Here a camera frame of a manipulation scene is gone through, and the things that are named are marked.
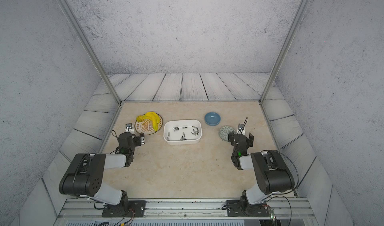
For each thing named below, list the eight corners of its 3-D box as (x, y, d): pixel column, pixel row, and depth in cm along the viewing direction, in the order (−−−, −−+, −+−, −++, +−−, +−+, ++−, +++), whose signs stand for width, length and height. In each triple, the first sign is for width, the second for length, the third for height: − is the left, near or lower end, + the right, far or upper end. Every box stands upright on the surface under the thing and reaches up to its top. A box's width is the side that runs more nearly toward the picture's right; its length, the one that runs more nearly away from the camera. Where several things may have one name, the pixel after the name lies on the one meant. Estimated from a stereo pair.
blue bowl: (205, 126, 108) (205, 123, 105) (204, 115, 115) (204, 111, 112) (220, 126, 108) (221, 123, 105) (219, 114, 114) (219, 111, 112)
